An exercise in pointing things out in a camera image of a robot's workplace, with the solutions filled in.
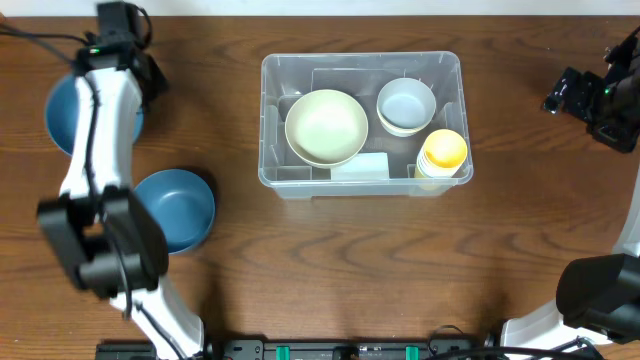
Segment beige bowl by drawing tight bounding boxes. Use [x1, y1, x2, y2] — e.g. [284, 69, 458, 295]
[284, 89, 369, 169]

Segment white bowl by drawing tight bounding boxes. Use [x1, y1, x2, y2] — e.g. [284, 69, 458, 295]
[382, 122, 426, 138]

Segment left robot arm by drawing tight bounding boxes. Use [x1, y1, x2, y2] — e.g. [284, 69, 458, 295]
[37, 1, 206, 359]

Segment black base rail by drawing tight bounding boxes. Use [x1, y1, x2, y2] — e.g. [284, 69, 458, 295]
[94, 323, 599, 360]

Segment dark blue plate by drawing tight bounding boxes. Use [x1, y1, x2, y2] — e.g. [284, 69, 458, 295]
[45, 69, 144, 158]
[135, 169, 216, 254]

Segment white cup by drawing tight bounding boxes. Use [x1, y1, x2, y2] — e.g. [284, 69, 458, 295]
[416, 153, 463, 178]

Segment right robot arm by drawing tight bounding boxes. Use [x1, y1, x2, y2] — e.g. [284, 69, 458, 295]
[492, 30, 639, 359]

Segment yellow cup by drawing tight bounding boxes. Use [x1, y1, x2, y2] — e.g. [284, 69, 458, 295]
[419, 129, 468, 170]
[414, 167, 450, 192]

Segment grey bowl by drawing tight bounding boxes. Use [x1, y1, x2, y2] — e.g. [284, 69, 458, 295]
[377, 78, 437, 128]

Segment clear plastic storage bin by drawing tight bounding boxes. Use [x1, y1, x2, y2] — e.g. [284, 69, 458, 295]
[258, 51, 474, 199]

